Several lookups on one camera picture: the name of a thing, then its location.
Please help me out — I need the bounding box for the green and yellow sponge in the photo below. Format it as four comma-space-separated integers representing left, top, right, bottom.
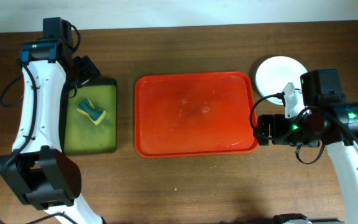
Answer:
76, 98, 107, 125

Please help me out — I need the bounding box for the white plate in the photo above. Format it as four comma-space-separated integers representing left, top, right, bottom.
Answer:
255, 56, 307, 97

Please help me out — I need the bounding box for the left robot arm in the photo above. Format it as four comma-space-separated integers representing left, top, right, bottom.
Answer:
0, 17, 104, 223

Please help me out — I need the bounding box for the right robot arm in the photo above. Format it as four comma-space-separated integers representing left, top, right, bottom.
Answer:
250, 69, 358, 223

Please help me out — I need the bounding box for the black tray with soapy water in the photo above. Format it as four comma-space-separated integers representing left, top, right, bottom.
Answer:
62, 78, 117, 155

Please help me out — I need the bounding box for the red plastic tray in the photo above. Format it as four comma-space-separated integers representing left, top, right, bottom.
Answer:
134, 71, 259, 158

